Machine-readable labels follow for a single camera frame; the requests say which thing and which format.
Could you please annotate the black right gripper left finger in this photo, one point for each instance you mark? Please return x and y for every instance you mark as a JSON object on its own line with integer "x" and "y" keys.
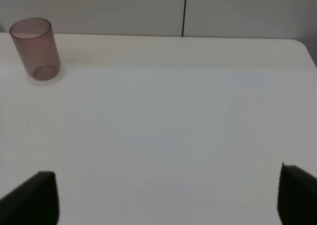
{"x": 34, "y": 202}

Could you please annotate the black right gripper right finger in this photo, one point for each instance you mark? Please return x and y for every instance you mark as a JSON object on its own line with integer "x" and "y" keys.
{"x": 297, "y": 196}

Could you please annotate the mauve translucent cup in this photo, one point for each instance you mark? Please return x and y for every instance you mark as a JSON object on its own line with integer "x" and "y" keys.
{"x": 35, "y": 44}

